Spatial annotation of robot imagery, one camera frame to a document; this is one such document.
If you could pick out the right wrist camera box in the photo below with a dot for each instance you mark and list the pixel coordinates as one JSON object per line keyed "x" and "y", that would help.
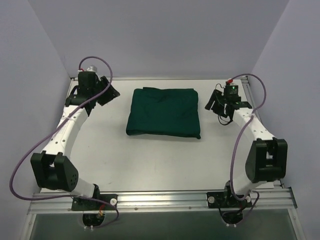
{"x": 231, "y": 91}

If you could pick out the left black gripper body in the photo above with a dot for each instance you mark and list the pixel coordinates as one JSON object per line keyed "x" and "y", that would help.
{"x": 105, "y": 91}

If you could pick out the green surgical drape cloth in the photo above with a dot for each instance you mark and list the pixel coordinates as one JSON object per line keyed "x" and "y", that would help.
{"x": 168, "y": 112}

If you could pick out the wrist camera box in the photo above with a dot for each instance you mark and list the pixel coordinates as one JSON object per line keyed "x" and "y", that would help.
{"x": 92, "y": 68}
{"x": 231, "y": 91}

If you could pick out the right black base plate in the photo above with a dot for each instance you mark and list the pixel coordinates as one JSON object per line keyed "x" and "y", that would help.
{"x": 224, "y": 200}

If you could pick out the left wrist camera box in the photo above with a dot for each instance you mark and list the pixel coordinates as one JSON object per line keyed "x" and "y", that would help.
{"x": 92, "y": 68}

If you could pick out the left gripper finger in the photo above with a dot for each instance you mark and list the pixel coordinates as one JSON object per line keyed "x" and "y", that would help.
{"x": 110, "y": 94}
{"x": 104, "y": 81}

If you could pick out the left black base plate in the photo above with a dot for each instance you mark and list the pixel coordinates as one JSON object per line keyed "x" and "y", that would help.
{"x": 109, "y": 202}

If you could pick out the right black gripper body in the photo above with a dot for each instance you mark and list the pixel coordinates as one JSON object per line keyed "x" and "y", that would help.
{"x": 216, "y": 105}

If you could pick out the aluminium front rail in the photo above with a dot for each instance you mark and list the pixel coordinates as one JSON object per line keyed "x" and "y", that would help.
{"x": 276, "y": 198}

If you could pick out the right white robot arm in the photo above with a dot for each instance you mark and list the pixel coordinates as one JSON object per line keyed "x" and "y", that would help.
{"x": 267, "y": 157}

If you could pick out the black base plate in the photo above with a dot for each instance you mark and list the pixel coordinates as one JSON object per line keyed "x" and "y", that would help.
{"x": 109, "y": 202}
{"x": 224, "y": 200}

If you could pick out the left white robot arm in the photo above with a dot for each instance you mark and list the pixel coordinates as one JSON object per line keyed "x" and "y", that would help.
{"x": 52, "y": 167}

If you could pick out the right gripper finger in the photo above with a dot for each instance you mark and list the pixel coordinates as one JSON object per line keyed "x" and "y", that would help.
{"x": 220, "y": 112}
{"x": 211, "y": 103}

